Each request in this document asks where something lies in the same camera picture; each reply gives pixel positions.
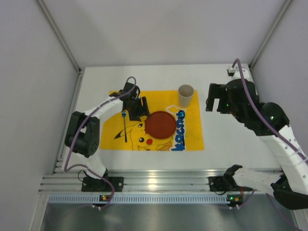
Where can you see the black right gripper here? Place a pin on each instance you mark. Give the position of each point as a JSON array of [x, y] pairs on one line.
[[217, 97]]

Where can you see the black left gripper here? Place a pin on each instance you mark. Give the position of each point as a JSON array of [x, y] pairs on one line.
[[135, 109]]

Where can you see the blue metallic fork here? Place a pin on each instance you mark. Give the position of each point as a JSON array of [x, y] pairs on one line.
[[123, 113]]

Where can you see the red-orange plate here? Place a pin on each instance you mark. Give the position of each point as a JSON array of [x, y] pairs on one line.
[[160, 125]]

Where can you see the beige paper cup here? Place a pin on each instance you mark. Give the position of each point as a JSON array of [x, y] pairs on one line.
[[185, 93]]

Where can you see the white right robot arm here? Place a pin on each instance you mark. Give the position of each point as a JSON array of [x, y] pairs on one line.
[[269, 122]]

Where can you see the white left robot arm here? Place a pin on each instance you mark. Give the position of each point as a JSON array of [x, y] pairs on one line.
[[83, 132]]

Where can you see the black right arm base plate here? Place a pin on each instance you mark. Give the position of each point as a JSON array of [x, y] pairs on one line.
[[222, 184]]

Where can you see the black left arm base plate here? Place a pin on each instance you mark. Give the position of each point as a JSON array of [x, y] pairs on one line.
[[97, 185]]

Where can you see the aluminium mounting rail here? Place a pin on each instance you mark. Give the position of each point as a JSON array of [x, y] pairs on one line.
[[151, 181]]

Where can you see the right aluminium corner post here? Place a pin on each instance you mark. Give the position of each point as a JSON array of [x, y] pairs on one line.
[[271, 31]]

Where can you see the aluminium corner post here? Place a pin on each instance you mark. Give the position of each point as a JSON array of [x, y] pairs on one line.
[[271, 31], [54, 27]]

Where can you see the slotted grey cable duct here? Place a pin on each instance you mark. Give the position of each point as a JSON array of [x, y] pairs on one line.
[[138, 199]]

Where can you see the left aluminium corner post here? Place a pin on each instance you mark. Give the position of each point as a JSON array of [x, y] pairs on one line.
[[54, 27]]

